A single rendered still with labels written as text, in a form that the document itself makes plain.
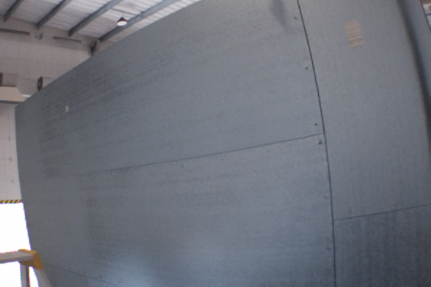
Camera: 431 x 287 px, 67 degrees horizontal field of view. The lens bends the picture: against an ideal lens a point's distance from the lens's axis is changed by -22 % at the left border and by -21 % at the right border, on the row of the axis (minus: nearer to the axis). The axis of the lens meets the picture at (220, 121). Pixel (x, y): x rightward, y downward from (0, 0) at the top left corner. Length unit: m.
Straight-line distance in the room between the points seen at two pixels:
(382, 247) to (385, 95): 0.43
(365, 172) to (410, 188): 0.15
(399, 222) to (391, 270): 0.15
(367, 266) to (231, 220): 0.50
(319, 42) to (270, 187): 0.45
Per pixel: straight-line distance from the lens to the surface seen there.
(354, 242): 1.13
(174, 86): 1.44
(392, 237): 1.09
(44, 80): 11.46
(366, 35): 1.12
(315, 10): 1.19
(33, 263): 1.61
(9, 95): 10.87
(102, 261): 1.93
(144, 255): 1.65
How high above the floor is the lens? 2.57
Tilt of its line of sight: 8 degrees up
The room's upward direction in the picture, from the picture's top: 7 degrees counter-clockwise
